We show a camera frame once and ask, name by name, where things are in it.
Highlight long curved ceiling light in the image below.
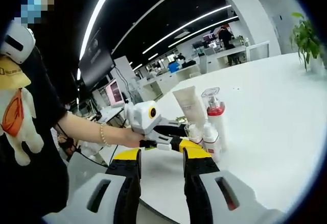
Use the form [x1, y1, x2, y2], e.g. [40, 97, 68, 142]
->
[142, 4, 232, 55]

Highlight white desk with wooden legs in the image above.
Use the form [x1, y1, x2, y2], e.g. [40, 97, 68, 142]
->
[217, 44, 250, 64]

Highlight green potted plant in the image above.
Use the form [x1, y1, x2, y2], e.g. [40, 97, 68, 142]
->
[288, 11, 326, 72]

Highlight wide ceiling light strip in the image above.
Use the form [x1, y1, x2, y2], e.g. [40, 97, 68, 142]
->
[78, 0, 121, 62]

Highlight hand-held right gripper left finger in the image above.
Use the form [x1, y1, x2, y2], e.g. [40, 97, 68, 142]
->
[74, 148, 143, 224]

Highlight white frame chair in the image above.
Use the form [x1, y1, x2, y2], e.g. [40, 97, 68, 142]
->
[249, 40, 271, 61]

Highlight person's black shirt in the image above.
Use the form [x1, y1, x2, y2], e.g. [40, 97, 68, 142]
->
[0, 17, 71, 219]

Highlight pink-lit monitor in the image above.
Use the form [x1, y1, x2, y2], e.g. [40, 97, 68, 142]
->
[104, 78, 126, 108]

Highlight blue bin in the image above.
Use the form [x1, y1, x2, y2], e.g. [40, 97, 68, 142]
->
[167, 60, 181, 73]

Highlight person's left hand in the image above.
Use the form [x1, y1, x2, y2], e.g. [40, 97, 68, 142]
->
[122, 127, 155, 148]

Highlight white skincare tube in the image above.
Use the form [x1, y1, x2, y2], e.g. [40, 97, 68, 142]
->
[172, 85, 207, 125]

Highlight small red-label skincare bottle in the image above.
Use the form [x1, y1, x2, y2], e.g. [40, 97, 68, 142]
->
[202, 121, 221, 163]

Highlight bead bracelet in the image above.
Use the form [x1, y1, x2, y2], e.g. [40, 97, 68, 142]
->
[99, 122, 112, 148]

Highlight long white office desk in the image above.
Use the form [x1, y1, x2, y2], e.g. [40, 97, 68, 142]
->
[137, 63, 202, 99]

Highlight short curved ceiling light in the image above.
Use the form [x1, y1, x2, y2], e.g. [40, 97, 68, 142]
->
[168, 15, 240, 48]

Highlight white plush toy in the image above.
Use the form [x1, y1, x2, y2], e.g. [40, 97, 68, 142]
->
[0, 55, 44, 167]

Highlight grey cabinet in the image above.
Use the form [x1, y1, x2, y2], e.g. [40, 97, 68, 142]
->
[271, 12, 292, 55]

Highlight red-collared skincare pump bottle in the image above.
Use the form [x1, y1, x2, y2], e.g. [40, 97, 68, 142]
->
[201, 87, 228, 156]

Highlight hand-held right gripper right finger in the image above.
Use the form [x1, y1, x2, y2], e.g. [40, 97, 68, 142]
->
[182, 147, 256, 224]

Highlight white high-back office chair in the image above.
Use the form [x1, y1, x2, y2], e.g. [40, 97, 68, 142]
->
[199, 47, 218, 74]

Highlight large black wall screen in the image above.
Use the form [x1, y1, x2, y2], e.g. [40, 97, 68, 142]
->
[78, 26, 115, 93]

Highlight white worn device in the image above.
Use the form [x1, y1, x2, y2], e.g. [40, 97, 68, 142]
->
[0, 26, 36, 64]

